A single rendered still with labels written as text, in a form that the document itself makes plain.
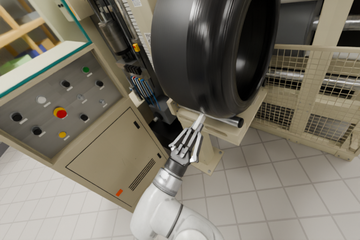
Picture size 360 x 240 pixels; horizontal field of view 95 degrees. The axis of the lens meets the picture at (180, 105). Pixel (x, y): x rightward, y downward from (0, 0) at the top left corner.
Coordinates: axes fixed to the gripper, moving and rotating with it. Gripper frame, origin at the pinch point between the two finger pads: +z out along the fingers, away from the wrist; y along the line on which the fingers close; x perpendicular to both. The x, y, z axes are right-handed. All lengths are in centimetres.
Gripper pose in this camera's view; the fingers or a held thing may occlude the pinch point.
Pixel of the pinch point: (199, 122)
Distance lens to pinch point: 63.6
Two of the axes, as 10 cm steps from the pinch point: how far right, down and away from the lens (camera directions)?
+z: 4.9, -8.3, 2.7
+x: 4.2, 5.0, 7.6
